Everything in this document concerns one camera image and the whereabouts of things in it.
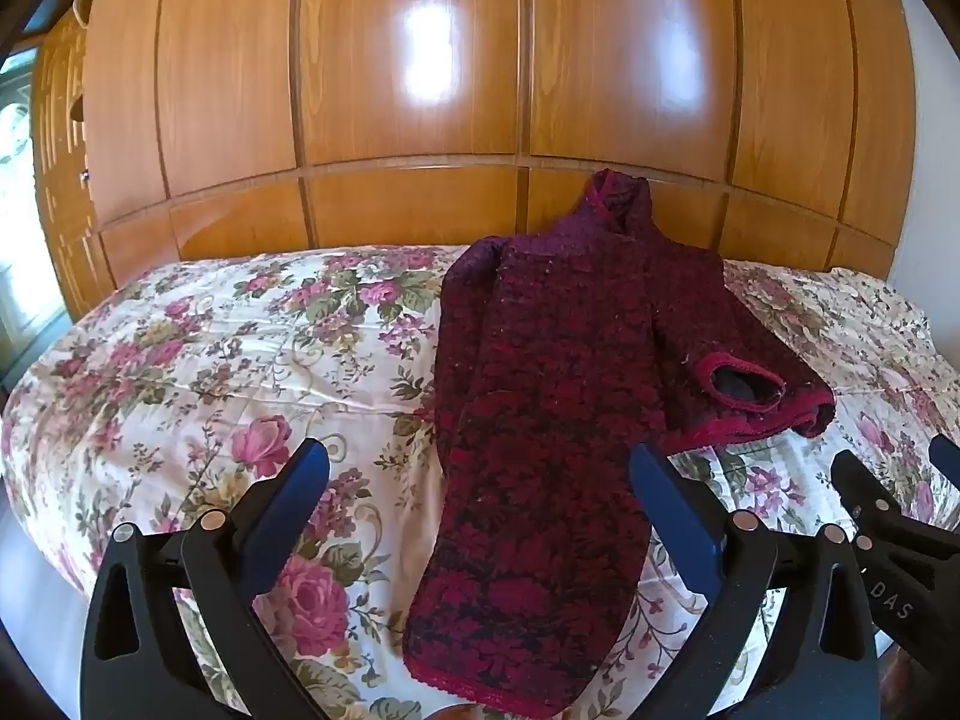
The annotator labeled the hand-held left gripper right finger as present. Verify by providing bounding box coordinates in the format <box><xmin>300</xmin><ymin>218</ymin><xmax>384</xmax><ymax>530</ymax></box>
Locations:
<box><xmin>628</xmin><ymin>444</ymin><xmax>882</xmax><ymax>720</ymax></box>

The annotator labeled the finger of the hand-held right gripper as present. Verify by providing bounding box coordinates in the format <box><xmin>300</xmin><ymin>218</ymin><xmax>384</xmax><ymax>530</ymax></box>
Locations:
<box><xmin>928</xmin><ymin>433</ymin><xmax>960</xmax><ymax>494</ymax></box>
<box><xmin>829</xmin><ymin>448</ymin><xmax>905</xmax><ymax>541</ymax></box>

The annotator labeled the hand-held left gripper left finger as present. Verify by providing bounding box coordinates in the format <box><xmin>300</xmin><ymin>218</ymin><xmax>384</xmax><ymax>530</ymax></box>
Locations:
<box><xmin>79</xmin><ymin>436</ymin><xmax>331</xmax><ymax>720</ymax></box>

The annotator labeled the maroon knitted sweater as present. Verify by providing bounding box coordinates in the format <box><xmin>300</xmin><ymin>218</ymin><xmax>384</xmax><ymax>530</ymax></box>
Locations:
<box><xmin>403</xmin><ymin>169</ymin><xmax>837</xmax><ymax>713</ymax></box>

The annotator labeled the floral bedspread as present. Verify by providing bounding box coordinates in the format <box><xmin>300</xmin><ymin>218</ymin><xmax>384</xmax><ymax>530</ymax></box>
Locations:
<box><xmin>0</xmin><ymin>244</ymin><xmax>960</xmax><ymax>720</ymax></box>

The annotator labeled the window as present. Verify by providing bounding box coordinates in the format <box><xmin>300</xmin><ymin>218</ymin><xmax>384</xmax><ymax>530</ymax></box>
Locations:
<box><xmin>0</xmin><ymin>45</ymin><xmax>70</xmax><ymax>391</ymax></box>

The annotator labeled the wooden wardrobe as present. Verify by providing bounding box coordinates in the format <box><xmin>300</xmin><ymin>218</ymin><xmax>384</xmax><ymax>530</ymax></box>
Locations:
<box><xmin>28</xmin><ymin>0</ymin><xmax>920</xmax><ymax>320</ymax></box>

